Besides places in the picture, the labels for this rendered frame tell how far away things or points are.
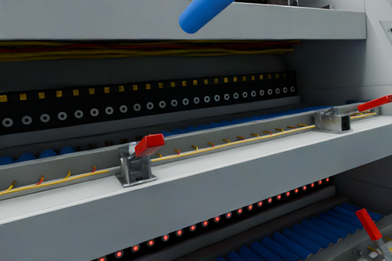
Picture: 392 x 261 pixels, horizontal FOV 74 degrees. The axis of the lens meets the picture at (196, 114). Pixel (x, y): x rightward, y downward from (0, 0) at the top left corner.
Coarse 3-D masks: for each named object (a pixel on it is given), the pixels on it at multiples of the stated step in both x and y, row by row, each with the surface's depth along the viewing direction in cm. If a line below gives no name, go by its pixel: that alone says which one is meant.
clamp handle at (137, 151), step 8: (152, 136) 16; (160, 136) 17; (128, 144) 22; (136, 144) 22; (144, 144) 17; (152, 144) 16; (160, 144) 17; (128, 152) 22; (136, 152) 19; (144, 152) 18; (152, 152) 19
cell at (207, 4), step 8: (200, 0) 17; (208, 0) 16; (216, 0) 16; (224, 0) 16; (232, 0) 16; (192, 8) 18; (200, 8) 17; (208, 8) 17; (216, 8) 17; (224, 8) 17; (184, 16) 19; (192, 16) 19; (200, 16) 18; (208, 16) 18; (184, 24) 20; (192, 24) 19; (200, 24) 19; (192, 32) 20
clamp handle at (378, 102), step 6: (384, 96) 28; (390, 96) 28; (372, 102) 30; (378, 102) 29; (384, 102) 28; (390, 102) 28; (336, 108) 34; (360, 108) 31; (366, 108) 30; (372, 108) 31; (336, 114) 34; (342, 114) 33; (348, 114) 33
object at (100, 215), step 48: (336, 96) 51; (0, 144) 32; (288, 144) 30; (336, 144) 31; (384, 144) 36; (48, 192) 22; (96, 192) 20; (144, 192) 21; (192, 192) 23; (240, 192) 25; (0, 240) 17; (48, 240) 18; (96, 240) 19; (144, 240) 21
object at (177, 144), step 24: (264, 120) 34; (288, 120) 35; (312, 120) 37; (120, 144) 27; (168, 144) 28; (192, 144) 29; (216, 144) 30; (0, 168) 21; (24, 168) 22; (48, 168) 23; (72, 168) 24; (96, 168) 24; (0, 192) 20
